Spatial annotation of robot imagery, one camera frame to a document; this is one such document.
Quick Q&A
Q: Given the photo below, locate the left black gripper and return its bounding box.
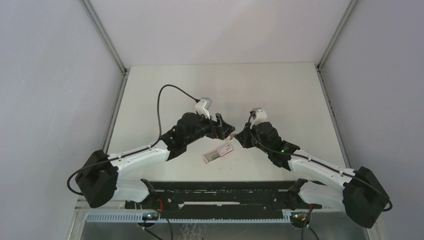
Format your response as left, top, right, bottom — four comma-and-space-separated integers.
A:
184, 111, 234, 146

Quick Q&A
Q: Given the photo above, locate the red white staple box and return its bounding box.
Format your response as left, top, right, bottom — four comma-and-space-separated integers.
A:
202, 143, 234, 164

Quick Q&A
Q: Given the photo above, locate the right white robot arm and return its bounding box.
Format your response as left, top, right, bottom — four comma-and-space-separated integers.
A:
234, 122, 393, 229

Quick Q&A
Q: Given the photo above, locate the right green circuit board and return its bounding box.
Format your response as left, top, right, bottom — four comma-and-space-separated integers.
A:
290, 212, 310, 223

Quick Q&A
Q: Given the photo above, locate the green circuit board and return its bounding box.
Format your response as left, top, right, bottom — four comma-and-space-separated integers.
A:
290, 212, 310, 223
142, 213, 160, 221

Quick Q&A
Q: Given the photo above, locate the left green circuit board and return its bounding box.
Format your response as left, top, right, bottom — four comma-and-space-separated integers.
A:
142, 213, 160, 221

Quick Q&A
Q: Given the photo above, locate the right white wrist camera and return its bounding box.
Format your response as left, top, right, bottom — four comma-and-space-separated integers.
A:
248, 107, 267, 129

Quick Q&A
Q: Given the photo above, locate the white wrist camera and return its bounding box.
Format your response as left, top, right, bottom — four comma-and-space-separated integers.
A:
194, 97, 213, 119
248, 107, 267, 129

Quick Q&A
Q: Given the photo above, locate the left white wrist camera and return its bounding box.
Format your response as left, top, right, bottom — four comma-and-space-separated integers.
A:
194, 97, 213, 119

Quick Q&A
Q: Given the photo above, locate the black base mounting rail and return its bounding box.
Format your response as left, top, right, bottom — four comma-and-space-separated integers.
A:
123, 180, 310, 221

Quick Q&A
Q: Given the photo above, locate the left black camera cable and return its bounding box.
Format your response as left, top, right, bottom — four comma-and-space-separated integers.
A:
66, 84, 200, 196

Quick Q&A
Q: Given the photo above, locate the black camera cable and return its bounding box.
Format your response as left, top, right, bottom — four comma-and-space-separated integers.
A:
66, 84, 200, 196
247, 110, 393, 240

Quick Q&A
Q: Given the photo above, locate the white slotted cable duct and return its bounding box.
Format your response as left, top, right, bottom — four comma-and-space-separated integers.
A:
85, 211, 296, 224

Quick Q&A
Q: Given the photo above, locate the right black camera cable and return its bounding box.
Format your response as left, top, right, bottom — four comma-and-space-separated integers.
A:
247, 110, 393, 240

